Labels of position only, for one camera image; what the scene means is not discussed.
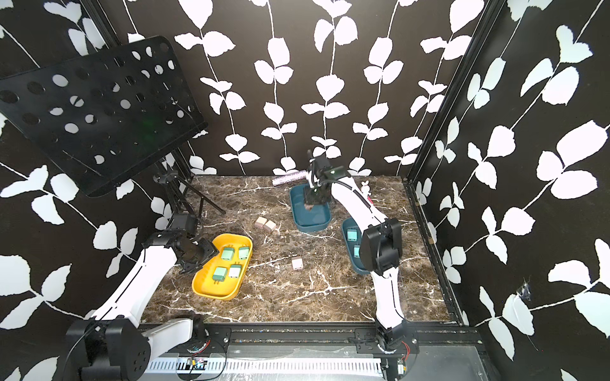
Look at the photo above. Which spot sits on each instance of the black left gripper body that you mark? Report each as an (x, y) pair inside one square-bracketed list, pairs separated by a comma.
[(201, 252)]

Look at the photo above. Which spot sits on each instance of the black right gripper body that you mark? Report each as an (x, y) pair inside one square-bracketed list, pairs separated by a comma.
[(314, 196)]

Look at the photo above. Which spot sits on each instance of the green plug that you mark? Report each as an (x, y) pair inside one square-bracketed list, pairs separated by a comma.
[(220, 274), (228, 253), (244, 252), (235, 271)]

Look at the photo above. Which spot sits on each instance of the yellow storage box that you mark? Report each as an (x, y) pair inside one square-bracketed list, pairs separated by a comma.
[(203, 284)]

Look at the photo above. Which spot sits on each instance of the blue plug top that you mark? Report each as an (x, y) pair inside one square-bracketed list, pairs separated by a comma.
[(352, 235)]

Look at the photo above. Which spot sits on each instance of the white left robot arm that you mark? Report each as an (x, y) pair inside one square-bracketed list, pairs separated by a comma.
[(110, 345)]

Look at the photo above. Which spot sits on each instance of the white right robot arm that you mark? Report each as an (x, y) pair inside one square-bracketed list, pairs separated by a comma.
[(381, 237)]

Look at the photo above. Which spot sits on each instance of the teal storage box rear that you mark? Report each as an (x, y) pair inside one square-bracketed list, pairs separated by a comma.
[(308, 221)]

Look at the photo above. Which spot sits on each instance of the teal storage box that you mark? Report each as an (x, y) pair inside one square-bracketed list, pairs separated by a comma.
[(308, 221), (356, 263)]

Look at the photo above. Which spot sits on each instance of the teal storage box right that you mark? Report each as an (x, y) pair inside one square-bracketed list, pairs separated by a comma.
[(356, 263)]

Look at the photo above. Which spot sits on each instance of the pink glitter microphone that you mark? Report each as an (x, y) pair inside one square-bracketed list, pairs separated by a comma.
[(289, 178)]

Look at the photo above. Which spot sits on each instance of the white rabbit pink figurine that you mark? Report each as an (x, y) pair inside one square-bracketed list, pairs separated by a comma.
[(365, 189)]

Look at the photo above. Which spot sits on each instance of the black tripod stand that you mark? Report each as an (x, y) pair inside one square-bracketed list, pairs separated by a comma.
[(177, 188)]

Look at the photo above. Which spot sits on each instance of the black perforated music stand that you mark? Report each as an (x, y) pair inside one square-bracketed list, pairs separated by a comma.
[(105, 117)]

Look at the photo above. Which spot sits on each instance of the white perforated cable tray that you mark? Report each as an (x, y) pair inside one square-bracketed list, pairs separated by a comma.
[(207, 367)]

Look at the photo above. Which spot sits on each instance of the black front mounting rail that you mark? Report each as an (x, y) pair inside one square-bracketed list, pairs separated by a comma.
[(360, 335)]

